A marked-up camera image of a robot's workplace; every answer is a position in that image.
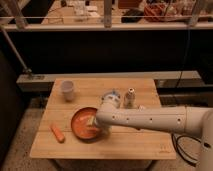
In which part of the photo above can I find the orange ceramic bowl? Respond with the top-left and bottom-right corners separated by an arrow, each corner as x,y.
71,107 -> 101,140

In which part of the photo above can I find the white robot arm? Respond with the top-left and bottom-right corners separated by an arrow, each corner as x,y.
87,102 -> 213,171

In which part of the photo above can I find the blue sponge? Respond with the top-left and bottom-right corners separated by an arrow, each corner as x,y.
101,90 -> 120,104

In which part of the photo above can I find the orange carrot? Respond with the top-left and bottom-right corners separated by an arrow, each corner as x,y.
51,124 -> 65,143

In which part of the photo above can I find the wooden table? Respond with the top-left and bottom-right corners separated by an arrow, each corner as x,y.
30,78 -> 176,160

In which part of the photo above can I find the translucent plastic cup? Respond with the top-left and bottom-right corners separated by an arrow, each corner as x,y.
60,80 -> 74,101

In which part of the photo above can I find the small white bottle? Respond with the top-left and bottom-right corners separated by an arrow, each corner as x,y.
123,88 -> 135,108

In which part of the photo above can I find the grey metal diagonal pole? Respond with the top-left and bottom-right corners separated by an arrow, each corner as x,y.
0,26 -> 33,78

